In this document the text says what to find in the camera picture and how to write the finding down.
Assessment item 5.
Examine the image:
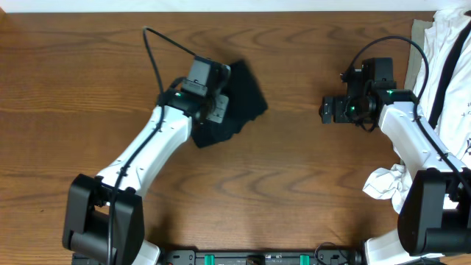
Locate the black polo shirt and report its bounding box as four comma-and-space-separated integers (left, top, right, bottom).
191, 60, 268, 148

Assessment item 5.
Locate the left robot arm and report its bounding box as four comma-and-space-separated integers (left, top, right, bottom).
62, 90, 229, 264

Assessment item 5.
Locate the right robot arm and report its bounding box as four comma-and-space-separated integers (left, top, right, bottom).
319, 90, 470, 264

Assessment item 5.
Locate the beige cloth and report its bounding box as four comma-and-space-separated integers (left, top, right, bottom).
404, 19, 433, 91

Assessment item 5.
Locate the white crumpled garment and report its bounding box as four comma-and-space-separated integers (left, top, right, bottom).
363, 6, 470, 213

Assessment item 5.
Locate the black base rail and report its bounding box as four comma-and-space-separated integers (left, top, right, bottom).
157, 250, 366, 265

